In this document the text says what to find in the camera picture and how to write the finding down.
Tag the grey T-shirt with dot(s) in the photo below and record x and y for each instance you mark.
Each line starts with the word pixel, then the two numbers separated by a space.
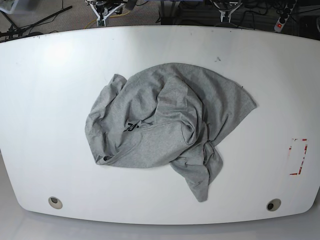
pixel 169 114

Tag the black box under desk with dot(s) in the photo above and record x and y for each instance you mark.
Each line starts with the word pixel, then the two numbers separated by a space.
pixel 167 10

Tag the red tape rectangle marking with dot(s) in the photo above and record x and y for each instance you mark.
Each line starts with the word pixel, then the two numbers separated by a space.
pixel 296 155

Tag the white power strip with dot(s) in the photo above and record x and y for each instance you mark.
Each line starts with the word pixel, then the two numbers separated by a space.
pixel 285 15

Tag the black tripod stand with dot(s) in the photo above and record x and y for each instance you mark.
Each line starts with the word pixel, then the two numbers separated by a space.
pixel 16 32

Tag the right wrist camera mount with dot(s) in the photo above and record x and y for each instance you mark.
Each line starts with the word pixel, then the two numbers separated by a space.
pixel 103 9

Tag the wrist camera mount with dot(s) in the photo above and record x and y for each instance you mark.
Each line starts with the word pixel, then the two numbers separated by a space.
pixel 103 9
pixel 226 8

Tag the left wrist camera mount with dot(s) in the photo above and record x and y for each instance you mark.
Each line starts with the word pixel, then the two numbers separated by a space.
pixel 226 8

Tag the left table cable grommet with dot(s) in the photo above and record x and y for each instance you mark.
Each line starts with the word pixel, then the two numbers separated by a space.
pixel 55 203

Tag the table cable grommet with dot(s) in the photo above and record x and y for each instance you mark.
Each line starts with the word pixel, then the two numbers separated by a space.
pixel 55 203
pixel 273 205

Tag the right table cable grommet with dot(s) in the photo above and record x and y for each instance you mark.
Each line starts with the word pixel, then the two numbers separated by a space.
pixel 273 205

